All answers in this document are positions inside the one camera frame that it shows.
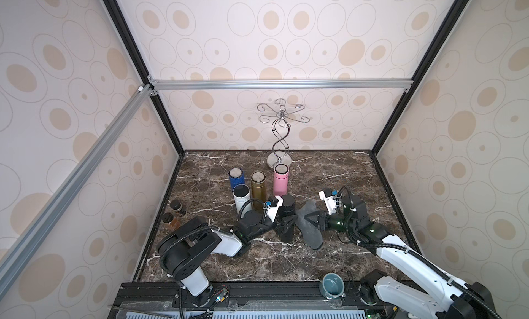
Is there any black thermos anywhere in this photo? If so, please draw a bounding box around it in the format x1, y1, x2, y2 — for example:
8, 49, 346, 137
276, 194, 297, 243

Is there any grey wiping cloth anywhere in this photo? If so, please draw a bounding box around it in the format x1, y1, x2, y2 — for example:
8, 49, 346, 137
295, 200, 324, 250

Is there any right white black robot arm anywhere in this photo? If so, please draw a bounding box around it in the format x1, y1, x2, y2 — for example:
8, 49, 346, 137
296, 187, 499, 318

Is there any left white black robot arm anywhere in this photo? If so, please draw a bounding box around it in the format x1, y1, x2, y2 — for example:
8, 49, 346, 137
157, 210, 298, 298

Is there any white thermos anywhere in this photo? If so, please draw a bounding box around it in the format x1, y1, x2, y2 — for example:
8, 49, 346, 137
233, 184, 251, 217

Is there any pink thermos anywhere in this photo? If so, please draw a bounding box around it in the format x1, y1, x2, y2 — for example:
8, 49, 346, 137
273, 163, 289, 196

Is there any gold thermos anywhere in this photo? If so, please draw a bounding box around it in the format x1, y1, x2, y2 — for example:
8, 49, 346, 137
250, 171, 267, 203

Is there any blue thermos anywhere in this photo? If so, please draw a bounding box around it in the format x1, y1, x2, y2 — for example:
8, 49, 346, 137
228, 167, 245, 189

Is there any teal ceramic mug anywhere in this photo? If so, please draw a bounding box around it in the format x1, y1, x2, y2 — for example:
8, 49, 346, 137
319, 273, 345, 300

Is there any dark capped spice jar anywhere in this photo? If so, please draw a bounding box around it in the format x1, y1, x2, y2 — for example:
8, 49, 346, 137
169, 199, 187, 216

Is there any amber spice jar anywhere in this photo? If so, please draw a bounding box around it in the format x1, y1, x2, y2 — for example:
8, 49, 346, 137
161, 212, 181, 236

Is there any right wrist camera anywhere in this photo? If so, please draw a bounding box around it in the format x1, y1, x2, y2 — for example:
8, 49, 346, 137
318, 189, 340, 215

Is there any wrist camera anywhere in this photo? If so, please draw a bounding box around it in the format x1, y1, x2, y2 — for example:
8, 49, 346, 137
265, 196, 284, 222
318, 189, 340, 215

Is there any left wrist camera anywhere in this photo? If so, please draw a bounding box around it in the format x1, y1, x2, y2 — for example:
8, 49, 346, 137
265, 196, 284, 222

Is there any silver wire cup stand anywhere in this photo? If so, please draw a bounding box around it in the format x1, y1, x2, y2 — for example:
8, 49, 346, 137
257, 98, 311, 169

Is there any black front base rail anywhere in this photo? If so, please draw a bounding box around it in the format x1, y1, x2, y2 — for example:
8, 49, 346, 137
108, 281, 408, 318

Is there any horizontal aluminium rail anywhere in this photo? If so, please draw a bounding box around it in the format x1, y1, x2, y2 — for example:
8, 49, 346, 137
153, 79, 413, 90

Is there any left diagonal aluminium rail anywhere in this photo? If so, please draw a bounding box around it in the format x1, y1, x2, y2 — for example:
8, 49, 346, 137
1, 83, 153, 297

